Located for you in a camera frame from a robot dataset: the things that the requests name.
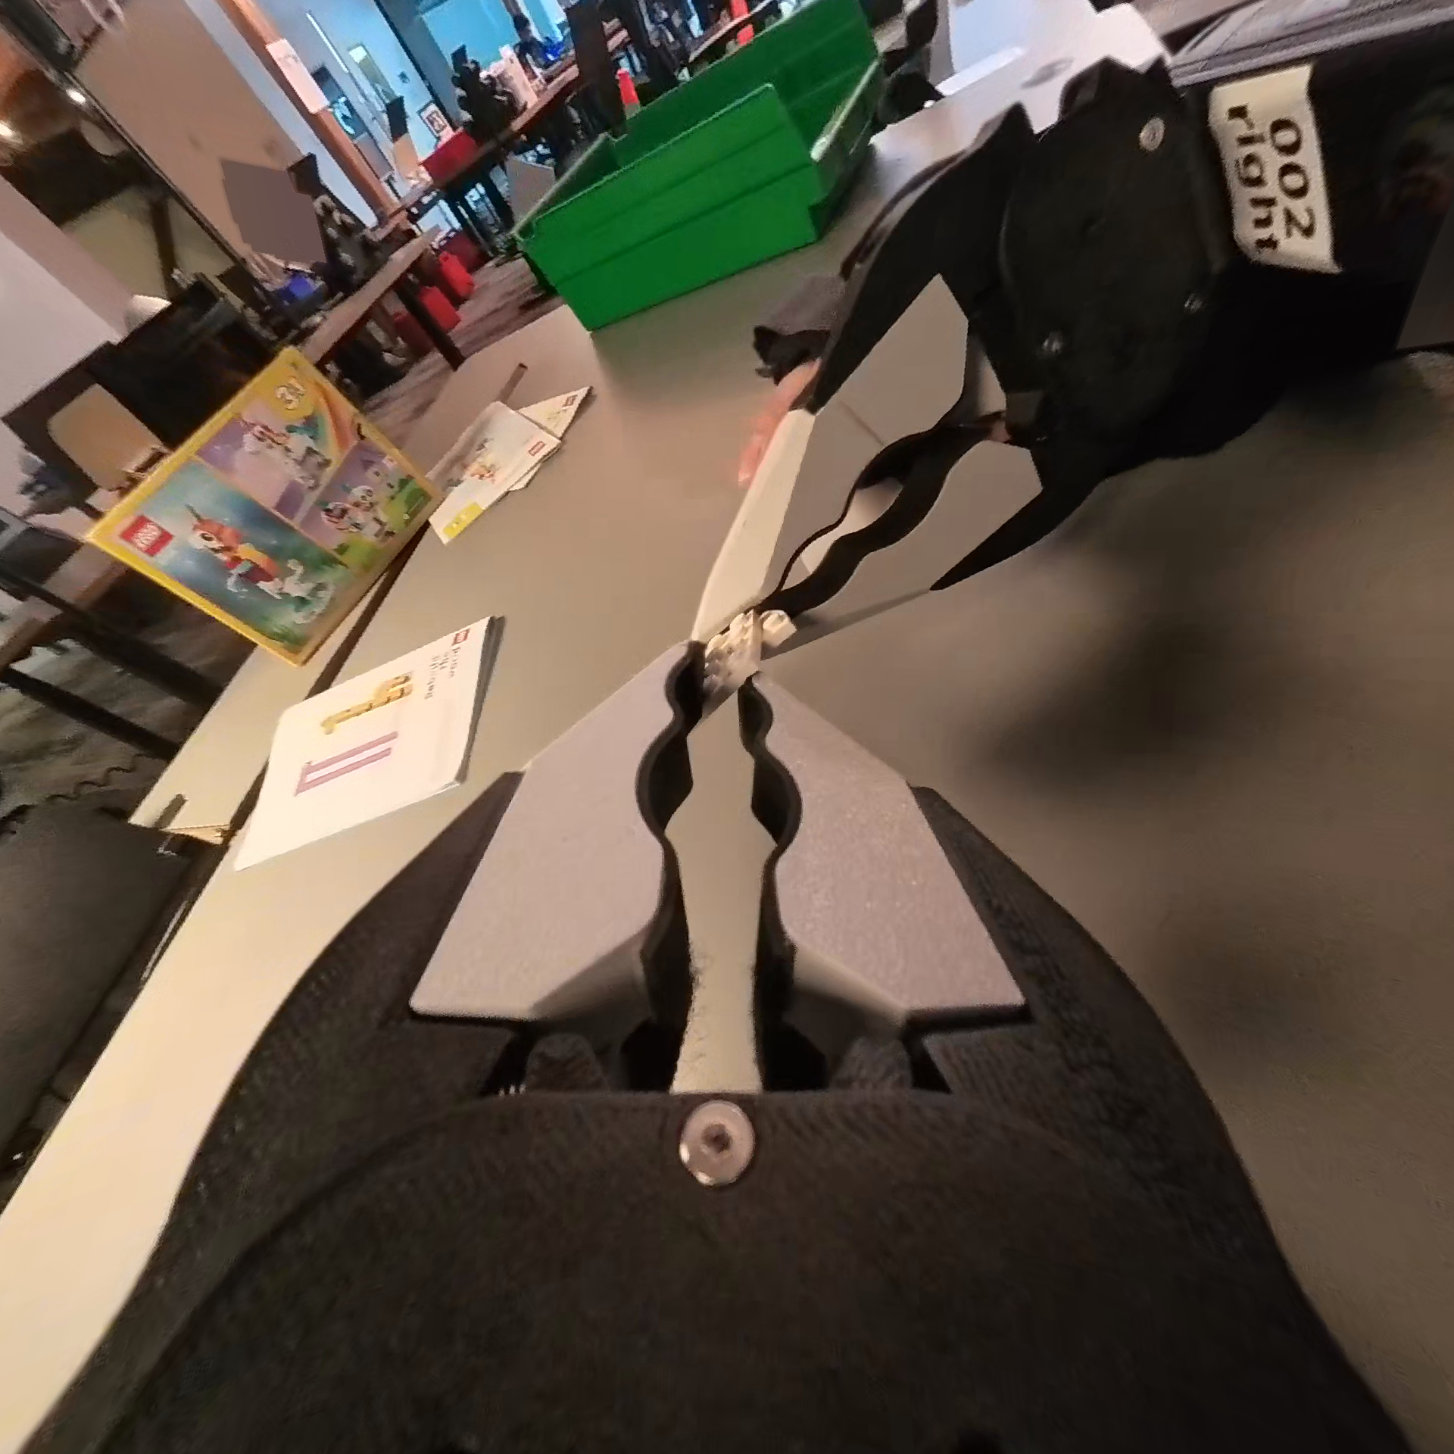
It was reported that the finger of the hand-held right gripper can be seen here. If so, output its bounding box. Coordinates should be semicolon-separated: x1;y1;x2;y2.
778;437;1053;651
693;284;1006;643

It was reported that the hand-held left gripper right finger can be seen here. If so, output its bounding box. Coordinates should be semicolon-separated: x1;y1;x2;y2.
736;679;1027;1022

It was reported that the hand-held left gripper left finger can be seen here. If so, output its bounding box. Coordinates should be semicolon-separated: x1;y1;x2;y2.
409;646;703;1030

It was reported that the white lego plate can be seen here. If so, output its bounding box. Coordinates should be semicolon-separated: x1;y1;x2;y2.
705;624;760;715

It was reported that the yellow lego set box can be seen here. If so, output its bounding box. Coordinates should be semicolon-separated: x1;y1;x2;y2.
85;347;445;669

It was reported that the instruction booklet with pink bars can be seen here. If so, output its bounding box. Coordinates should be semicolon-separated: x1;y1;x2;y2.
232;617;504;873

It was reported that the instruction booklet with yellow label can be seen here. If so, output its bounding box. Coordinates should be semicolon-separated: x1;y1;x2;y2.
430;404;565;547

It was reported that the black chair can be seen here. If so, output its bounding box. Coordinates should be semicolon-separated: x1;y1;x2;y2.
0;795;219;1160

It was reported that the dark wooden table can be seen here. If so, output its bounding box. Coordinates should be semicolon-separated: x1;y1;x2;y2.
290;227;470;380

